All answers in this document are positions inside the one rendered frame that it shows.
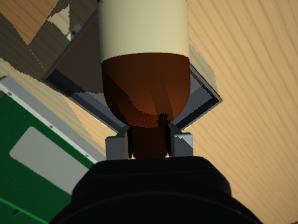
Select green plastic crate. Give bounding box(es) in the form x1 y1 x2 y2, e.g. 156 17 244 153
0 94 94 224

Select dark brown bottle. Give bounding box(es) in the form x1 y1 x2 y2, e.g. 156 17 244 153
97 0 191 159

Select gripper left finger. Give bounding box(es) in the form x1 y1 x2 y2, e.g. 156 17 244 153
105 125 133 160

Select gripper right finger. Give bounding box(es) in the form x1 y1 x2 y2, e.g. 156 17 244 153
166 123 193 157

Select dark grey tray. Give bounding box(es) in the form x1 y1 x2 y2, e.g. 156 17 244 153
41 8 223 133

